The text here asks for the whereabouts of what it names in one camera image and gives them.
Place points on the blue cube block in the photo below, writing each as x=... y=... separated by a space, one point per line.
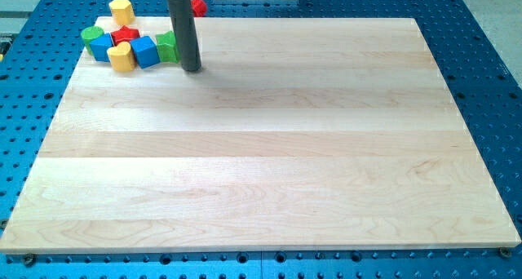
x=145 y=51

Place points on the right board corner screw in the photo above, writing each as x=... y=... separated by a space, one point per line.
x=504 y=252

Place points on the small blue block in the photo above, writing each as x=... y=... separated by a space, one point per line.
x=99 y=47

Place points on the light wooden board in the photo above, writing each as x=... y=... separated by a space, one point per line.
x=296 y=134

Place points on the left board corner screw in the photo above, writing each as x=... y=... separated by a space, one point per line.
x=28 y=260

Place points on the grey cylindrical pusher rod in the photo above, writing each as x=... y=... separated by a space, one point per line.
x=183 y=24

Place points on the green star block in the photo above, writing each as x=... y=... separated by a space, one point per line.
x=167 y=47

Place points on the board corner screw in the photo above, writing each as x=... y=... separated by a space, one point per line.
x=28 y=260
x=504 y=252

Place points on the green cylinder block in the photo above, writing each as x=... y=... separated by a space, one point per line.
x=89 y=34

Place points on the yellow heart block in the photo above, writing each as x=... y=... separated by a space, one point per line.
x=121 y=57

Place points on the yellow hexagon block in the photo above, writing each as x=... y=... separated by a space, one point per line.
x=122 y=11

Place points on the red star block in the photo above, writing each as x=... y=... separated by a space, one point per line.
x=124 y=34

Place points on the red block behind rod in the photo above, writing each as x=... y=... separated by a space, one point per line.
x=199 y=8

